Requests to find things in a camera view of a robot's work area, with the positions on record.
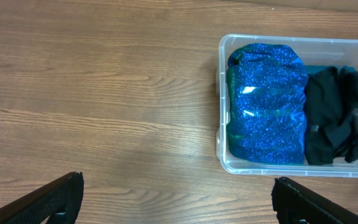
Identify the blue sequin fabric garment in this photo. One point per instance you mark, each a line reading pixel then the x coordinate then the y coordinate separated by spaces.
pixel 265 84

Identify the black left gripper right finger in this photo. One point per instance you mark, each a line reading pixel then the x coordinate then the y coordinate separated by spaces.
pixel 296 204

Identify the small black garment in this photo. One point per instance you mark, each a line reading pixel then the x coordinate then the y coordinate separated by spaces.
pixel 324 136

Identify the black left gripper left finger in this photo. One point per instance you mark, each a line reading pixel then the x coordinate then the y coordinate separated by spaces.
pixel 57 202

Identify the clear plastic storage bin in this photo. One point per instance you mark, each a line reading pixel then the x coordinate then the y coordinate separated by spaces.
pixel 312 51

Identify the blue denim jeans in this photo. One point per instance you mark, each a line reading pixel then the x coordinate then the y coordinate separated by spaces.
pixel 313 69

